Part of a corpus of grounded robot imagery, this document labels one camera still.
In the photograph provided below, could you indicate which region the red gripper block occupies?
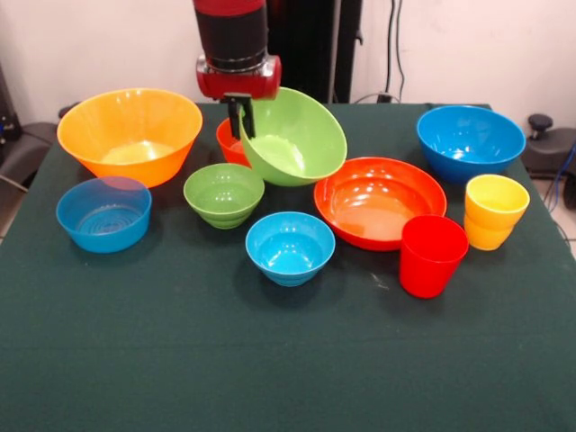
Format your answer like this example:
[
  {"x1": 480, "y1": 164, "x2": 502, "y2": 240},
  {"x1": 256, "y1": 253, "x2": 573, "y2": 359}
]
[{"x1": 196, "y1": 56, "x2": 284, "y2": 140}]

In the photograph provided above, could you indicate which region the large green bowl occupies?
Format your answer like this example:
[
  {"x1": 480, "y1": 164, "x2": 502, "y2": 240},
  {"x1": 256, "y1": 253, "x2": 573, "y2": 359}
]
[{"x1": 238, "y1": 86, "x2": 348, "y2": 187}]

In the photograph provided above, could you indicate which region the clear blue ribbed bowl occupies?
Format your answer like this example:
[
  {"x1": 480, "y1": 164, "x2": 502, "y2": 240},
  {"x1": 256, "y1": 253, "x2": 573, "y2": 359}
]
[{"x1": 56, "y1": 176, "x2": 153, "y2": 254}]

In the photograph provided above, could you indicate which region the small red-orange bowl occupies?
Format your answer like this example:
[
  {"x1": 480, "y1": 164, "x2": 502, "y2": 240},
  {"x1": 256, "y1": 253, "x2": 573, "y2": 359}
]
[{"x1": 216, "y1": 117, "x2": 252, "y2": 167}]

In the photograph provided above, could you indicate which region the small green bowl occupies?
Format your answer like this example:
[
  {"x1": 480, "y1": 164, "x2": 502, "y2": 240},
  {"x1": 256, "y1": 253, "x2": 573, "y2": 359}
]
[{"x1": 183, "y1": 163, "x2": 266, "y2": 230}]

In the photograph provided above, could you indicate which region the large orange bowl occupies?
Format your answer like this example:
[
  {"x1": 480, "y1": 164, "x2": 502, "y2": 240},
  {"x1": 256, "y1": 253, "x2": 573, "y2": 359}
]
[{"x1": 57, "y1": 87, "x2": 203, "y2": 189}]

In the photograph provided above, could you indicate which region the small light blue bowl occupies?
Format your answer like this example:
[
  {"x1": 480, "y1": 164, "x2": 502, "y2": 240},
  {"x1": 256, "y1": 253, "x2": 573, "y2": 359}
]
[{"x1": 245, "y1": 211, "x2": 337, "y2": 287}]

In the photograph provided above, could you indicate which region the wide shallow red-orange bowl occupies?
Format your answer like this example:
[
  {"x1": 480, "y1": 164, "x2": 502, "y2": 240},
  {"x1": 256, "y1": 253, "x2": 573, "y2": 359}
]
[{"x1": 313, "y1": 157, "x2": 448, "y2": 252}]

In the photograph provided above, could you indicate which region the large blue bowl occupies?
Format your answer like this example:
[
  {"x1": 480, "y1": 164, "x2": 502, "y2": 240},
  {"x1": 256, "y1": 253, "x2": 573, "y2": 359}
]
[{"x1": 416, "y1": 105, "x2": 527, "y2": 186}]

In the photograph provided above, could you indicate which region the black equipment box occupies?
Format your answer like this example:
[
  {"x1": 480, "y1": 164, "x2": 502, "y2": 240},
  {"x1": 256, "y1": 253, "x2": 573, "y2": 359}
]
[{"x1": 0, "y1": 62, "x2": 22, "y2": 145}]

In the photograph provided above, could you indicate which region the red cup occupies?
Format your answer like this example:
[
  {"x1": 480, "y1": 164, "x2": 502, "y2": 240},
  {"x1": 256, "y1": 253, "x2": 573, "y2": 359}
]
[{"x1": 399, "y1": 214, "x2": 470, "y2": 299}]

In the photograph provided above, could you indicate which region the dark green tablecloth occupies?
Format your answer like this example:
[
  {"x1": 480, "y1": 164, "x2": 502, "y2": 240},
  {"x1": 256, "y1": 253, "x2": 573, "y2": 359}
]
[{"x1": 0, "y1": 103, "x2": 576, "y2": 432}]

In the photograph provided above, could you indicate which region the yellow cup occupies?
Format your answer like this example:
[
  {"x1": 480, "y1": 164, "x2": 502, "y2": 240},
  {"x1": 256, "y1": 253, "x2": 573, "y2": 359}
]
[{"x1": 463, "y1": 174, "x2": 531, "y2": 251}]

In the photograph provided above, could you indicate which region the black wall cable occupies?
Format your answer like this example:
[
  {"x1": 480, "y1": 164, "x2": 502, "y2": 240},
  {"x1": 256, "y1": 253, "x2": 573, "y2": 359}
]
[{"x1": 350, "y1": 0, "x2": 406, "y2": 104}]

